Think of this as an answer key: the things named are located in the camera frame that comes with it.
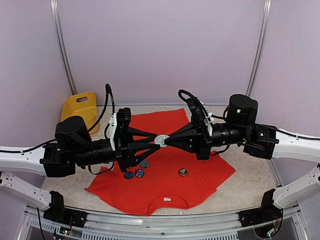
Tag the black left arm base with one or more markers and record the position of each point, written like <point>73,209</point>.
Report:
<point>57,212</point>

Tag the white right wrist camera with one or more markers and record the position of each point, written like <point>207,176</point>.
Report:
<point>200,117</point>

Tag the aluminium corner post right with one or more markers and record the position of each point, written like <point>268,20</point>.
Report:
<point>260,47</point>

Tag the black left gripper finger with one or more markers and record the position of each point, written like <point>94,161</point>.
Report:
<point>145,150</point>
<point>142,135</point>

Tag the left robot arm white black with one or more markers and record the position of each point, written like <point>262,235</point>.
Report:
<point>73,147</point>

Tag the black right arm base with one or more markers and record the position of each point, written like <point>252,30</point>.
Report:
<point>266,212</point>

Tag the teal round brooch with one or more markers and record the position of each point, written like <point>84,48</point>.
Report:
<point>144,164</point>

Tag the aluminium corner post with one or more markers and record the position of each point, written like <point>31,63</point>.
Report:
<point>54,5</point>
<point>260,47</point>

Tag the aluminium corner post left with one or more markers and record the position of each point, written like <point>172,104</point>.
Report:
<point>54,5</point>

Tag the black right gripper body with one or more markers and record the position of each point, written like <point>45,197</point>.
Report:
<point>204,140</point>

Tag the red t-shirt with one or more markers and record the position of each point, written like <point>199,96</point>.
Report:
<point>161,186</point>

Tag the silver round brooch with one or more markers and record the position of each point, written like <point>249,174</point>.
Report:
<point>160,140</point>
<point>183,172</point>

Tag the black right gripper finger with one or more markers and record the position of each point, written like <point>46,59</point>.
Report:
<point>187,132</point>
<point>184,145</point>

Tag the yellow plastic basket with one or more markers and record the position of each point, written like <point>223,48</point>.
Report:
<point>83,105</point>

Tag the aluminium front rail frame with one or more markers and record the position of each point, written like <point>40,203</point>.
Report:
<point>215,219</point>

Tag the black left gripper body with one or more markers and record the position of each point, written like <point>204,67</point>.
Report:
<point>122,152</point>

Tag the dark blue round brooch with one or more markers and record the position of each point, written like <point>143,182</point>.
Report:
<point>139,173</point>

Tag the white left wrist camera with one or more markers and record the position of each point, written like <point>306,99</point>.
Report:
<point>112,130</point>

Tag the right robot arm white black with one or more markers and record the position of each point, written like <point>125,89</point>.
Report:
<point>240,128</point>

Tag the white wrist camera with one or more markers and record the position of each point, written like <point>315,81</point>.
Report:
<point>200,117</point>
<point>112,130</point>

